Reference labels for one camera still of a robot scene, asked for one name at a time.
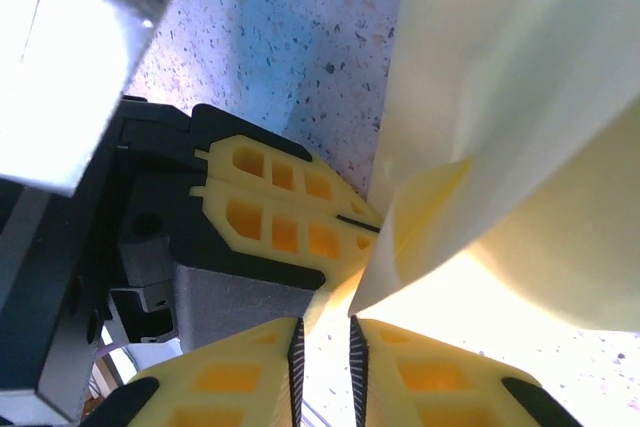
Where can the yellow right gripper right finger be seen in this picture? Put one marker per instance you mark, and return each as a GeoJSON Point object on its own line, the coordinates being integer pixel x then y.
{"type": "Point", "coordinates": [430, 382]}

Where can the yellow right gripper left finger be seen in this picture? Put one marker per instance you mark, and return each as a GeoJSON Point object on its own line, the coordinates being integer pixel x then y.
{"type": "Point", "coordinates": [225, 382]}

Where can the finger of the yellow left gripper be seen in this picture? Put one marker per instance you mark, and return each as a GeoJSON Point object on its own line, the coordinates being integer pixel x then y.
{"type": "Point", "coordinates": [295, 172]}
{"type": "Point", "coordinates": [300, 242]}

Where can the yellow cloth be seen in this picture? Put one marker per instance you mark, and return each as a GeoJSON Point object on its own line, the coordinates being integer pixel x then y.
{"type": "Point", "coordinates": [525, 97]}

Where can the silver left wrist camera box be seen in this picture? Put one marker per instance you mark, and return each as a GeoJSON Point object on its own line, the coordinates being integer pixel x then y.
{"type": "Point", "coordinates": [75, 72]}

